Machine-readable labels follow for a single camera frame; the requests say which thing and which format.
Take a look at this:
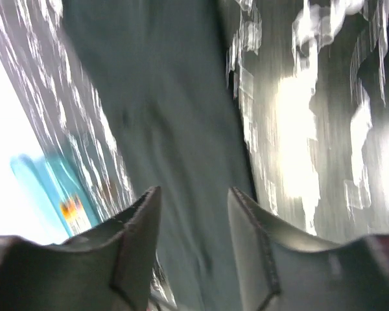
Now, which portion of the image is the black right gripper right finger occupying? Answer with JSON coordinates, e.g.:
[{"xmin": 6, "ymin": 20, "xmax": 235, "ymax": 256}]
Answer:
[{"xmin": 228, "ymin": 188, "xmax": 389, "ymax": 310}]

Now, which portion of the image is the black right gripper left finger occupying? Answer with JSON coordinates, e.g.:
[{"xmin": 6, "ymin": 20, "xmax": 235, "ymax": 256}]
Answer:
[{"xmin": 0, "ymin": 187, "xmax": 161, "ymax": 310}]

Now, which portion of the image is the black t shirt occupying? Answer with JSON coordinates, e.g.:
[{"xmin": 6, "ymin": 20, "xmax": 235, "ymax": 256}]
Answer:
[{"xmin": 62, "ymin": 1, "xmax": 254, "ymax": 310}]

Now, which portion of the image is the blue transparent plastic bin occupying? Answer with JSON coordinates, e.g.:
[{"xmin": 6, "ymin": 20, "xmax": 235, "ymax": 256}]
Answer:
[{"xmin": 10, "ymin": 153, "xmax": 101, "ymax": 239}]

